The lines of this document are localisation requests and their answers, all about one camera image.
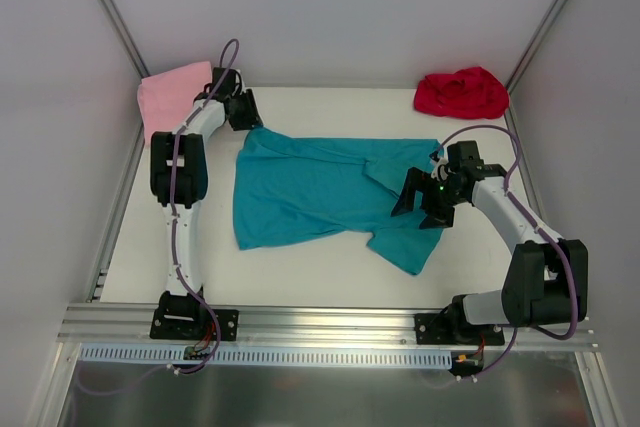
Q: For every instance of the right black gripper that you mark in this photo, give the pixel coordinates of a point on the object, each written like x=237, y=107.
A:
x=430, y=198

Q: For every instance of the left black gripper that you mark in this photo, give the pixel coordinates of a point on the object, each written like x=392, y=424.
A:
x=245, y=110

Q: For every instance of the teal t shirt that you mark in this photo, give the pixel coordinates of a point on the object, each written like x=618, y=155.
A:
x=294, y=190

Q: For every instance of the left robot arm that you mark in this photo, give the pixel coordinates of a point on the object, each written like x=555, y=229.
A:
x=179, y=182

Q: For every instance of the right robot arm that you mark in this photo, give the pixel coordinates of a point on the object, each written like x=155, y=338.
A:
x=546, y=284

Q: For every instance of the folded pink t shirt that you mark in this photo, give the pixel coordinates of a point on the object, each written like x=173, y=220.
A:
x=166, y=99

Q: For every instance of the crumpled red t shirt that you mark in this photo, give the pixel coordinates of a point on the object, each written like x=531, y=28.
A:
x=469, y=94

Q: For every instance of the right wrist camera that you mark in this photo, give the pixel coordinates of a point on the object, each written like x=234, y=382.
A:
x=440, y=167

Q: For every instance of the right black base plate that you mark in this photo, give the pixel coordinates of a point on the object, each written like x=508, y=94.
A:
x=441, y=329

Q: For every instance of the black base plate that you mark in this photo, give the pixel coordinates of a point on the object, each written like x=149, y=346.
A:
x=192, y=323
x=441, y=329

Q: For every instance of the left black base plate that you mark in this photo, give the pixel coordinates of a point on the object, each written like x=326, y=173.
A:
x=192, y=323

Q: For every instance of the left aluminium frame post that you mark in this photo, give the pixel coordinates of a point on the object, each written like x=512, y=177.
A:
x=118, y=24

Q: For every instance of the aluminium frame post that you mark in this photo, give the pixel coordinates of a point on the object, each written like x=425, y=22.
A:
x=118, y=24
x=542, y=31

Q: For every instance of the aluminium mounting rail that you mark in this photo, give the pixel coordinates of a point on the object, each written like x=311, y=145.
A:
x=255, y=325

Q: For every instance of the white slotted cable duct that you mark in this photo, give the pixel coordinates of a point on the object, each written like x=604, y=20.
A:
x=262, y=356

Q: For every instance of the right aluminium frame post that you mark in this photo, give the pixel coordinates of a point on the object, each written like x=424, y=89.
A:
x=542, y=31

